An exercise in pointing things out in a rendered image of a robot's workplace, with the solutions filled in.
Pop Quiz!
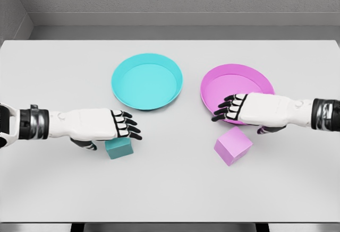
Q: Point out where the teal block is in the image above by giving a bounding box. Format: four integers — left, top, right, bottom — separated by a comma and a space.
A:
105, 136, 134, 160

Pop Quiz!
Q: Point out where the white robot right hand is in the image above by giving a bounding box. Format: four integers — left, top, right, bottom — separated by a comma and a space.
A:
211, 92, 288, 135

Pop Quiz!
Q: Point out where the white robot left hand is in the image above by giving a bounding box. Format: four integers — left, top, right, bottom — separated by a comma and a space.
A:
69, 108, 143, 151

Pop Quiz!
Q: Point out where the pink plate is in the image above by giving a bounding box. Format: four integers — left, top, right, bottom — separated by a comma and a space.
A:
200, 63, 275, 126

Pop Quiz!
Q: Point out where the pink block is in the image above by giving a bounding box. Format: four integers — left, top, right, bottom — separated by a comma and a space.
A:
214, 126, 253, 167

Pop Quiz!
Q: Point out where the cyan plate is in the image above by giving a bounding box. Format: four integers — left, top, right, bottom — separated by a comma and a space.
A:
110, 53, 184, 111

